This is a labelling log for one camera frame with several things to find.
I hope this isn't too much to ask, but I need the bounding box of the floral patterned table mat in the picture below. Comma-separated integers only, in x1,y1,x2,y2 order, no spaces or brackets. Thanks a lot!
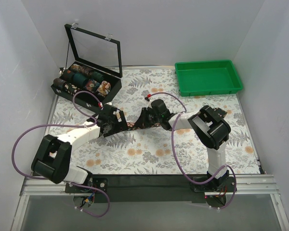
37,68,261,176

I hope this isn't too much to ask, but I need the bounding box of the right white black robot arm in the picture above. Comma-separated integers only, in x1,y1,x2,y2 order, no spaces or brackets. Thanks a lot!
134,99,231,191

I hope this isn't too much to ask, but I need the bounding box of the rolled cream red tie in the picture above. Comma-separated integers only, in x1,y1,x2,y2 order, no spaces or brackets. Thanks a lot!
97,81,111,97

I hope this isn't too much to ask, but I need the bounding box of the rolled dark green tie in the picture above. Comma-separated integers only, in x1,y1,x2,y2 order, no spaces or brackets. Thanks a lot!
89,70,105,83

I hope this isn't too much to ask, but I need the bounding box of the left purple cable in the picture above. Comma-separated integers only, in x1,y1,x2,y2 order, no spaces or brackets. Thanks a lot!
11,90,111,218

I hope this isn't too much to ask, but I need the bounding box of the black floral necktie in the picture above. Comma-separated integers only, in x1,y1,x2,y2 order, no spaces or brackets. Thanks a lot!
127,107,228,131

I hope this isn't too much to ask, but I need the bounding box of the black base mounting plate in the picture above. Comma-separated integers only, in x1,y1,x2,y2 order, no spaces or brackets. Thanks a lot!
65,174,238,205

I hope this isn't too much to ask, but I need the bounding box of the aluminium frame rail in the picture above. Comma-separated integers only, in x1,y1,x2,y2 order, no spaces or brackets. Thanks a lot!
11,174,289,231

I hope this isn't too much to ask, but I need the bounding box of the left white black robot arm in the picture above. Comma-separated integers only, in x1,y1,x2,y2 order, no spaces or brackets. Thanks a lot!
31,104,128,193

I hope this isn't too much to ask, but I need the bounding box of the rolled brown patterned tie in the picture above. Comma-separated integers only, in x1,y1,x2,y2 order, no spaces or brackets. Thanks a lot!
70,64,92,76

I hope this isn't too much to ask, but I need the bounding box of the rolled teal tie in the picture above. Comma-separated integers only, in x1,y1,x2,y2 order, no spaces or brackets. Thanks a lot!
73,72,89,88

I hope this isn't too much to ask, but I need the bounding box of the black tie display box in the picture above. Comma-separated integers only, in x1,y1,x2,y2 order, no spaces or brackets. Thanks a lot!
51,23,123,112

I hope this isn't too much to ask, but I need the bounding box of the rolled dark purple tie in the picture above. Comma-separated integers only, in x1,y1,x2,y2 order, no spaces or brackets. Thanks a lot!
53,78,66,90

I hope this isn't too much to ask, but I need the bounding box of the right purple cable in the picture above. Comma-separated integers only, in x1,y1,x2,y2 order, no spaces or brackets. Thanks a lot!
144,92,237,210

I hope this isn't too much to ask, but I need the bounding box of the rolled navy floral tie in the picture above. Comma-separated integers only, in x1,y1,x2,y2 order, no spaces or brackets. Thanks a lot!
84,79,100,92

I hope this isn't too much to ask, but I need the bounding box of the green plastic tray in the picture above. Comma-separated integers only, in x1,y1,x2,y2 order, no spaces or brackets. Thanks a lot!
175,60,243,97

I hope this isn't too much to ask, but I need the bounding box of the purple cable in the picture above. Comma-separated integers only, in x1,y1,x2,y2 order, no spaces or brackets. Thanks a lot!
11,90,111,218
144,92,237,210

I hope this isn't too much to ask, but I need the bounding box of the rolled black floral tie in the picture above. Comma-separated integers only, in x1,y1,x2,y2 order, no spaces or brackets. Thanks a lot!
63,82,81,95

